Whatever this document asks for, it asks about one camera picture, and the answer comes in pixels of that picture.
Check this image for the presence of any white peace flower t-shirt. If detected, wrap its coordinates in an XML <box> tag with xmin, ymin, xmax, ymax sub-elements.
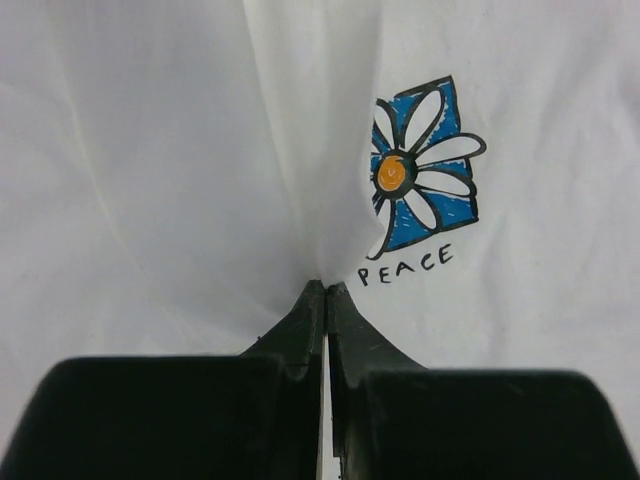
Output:
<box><xmin>1</xmin><ymin>1</ymin><xmax>639</xmax><ymax>479</ymax></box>

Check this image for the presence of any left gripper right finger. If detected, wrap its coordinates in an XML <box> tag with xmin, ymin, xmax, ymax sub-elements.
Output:
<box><xmin>325</xmin><ymin>284</ymin><xmax>427</xmax><ymax>479</ymax></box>

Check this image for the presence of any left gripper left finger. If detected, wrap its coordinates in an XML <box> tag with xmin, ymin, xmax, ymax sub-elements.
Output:
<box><xmin>240</xmin><ymin>280</ymin><xmax>325</xmax><ymax>479</ymax></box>

